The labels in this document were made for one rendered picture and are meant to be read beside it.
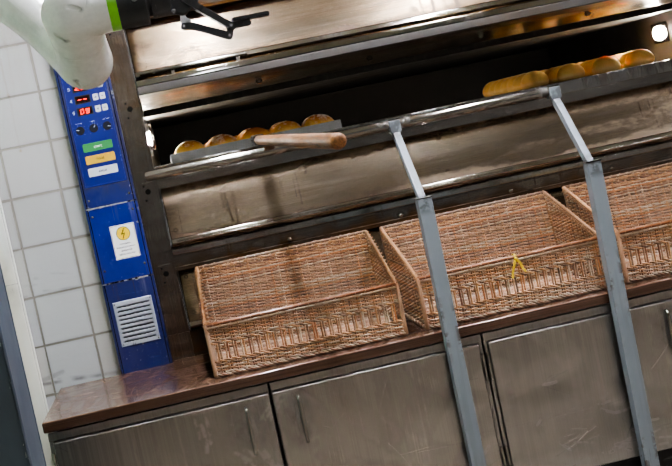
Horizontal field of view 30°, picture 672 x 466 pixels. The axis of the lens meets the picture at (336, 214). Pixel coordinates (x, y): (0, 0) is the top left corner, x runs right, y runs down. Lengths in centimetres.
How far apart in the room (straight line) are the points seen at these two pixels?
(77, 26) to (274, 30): 166
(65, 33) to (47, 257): 168
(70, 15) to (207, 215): 168
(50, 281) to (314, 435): 100
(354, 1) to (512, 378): 129
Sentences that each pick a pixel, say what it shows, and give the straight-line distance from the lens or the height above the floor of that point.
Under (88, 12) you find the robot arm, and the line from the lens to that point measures 234.
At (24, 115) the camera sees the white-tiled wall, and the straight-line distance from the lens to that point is 394.
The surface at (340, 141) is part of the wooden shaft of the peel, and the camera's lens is 218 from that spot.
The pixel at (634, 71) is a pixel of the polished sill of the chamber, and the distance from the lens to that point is 419.
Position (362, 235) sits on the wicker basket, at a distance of 392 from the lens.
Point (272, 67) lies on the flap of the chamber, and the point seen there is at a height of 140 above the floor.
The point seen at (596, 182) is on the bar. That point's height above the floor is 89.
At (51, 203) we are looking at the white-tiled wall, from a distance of 393.
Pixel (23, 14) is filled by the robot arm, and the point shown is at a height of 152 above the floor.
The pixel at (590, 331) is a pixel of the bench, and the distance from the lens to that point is 359.
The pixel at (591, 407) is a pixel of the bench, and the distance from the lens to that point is 363.
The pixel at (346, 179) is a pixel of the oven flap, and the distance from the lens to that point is 395.
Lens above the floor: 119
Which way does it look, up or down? 4 degrees down
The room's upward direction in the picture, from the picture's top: 12 degrees counter-clockwise
